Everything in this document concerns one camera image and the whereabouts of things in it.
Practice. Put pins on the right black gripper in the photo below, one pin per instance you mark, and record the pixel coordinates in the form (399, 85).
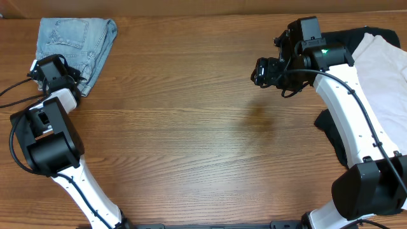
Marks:
(268, 75)

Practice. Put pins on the light blue denim shorts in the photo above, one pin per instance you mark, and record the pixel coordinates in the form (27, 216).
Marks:
(84, 42)

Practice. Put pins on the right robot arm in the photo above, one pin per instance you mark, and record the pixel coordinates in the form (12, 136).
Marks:
(375, 181)

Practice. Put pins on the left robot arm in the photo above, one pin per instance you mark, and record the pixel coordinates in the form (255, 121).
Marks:
(43, 141)

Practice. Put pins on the black garment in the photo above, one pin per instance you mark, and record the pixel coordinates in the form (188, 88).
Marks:
(351, 39)

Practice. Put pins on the beige pink shorts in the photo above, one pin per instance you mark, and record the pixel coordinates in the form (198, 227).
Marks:
(381, 69)

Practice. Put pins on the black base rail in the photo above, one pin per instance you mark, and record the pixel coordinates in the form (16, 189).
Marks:
(219, 226)

